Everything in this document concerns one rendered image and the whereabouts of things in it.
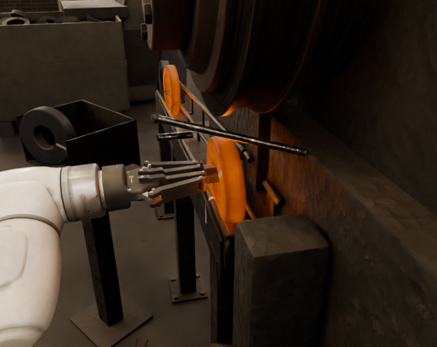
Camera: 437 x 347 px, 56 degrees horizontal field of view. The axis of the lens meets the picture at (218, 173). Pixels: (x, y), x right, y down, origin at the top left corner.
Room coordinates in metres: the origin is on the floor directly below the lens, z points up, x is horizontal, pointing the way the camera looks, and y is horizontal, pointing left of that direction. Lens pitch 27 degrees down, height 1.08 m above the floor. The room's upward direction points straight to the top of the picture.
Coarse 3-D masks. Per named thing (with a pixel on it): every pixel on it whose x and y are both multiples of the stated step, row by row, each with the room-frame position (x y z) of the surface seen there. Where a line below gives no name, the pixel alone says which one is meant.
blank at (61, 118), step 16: (32, 112) 1.02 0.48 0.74; (48, 112) 1.00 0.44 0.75; (32, 128) 1.02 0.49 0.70; (48, 128) 1.00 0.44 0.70; (64, 128) 0.99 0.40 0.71; (32, 144) 1.02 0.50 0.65; (48, 144) 1.04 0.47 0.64; (64, 144) 0.99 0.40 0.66; (48, 160) 1.00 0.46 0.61; (64, 160) 0.99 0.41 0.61
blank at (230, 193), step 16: (208, 144) 0.67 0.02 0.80; (224, 144) 0.61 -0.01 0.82; (208, 160) 0.68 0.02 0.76; (224, 160) 0.58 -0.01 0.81; (240, 160) 0.59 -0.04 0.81; (224, 176) 0.56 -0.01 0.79; (240, 176) 0.57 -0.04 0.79; (224, 192) 0.56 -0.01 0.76; (240, 192) 0.56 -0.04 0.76; (224, 208) 0.56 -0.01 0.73; (240, 208) 0.56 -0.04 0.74
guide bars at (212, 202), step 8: (160, 96) 1.60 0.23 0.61; (168, 112) 1.30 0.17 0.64; (176, 128) 1.09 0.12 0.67; (184, 144) 0.93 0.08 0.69; (208, 184) 0.68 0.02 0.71; (208, 192) 0.64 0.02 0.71; (208, 200) 0.65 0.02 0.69; (216, 208) 0.59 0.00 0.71; (216, 216) 0.57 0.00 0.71; (224, 224) 0.54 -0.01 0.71; (224, 232) 0.52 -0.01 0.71; (232, 248) 0.50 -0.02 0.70
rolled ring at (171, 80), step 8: (168, 72) 1.46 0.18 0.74; (176, 72) 1.46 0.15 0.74; (168, 80) 1.56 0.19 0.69; (176, 80) 1.44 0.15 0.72; (168, 88) 1.57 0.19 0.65; (176, 88) 1.43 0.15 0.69; (168, 96) 1.55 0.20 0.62; (176, 96) 1.42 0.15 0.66; (168, 104) 1.52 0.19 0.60; (176, 104) 1.42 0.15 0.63; (176, 112) 1.45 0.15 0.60
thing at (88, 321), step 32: (96, 128) 1.15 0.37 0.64; (128, 128) 1.00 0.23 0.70; (32, 160) 1.04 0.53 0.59; (96, 160) 0.92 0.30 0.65; (128, 160) 0.99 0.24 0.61; (96, 224) 0.99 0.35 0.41; (96, 256) 0.98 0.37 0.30; (96, 288) 1.00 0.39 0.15; (96, 320) 1.00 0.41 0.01; (128, 320) 1.00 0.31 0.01
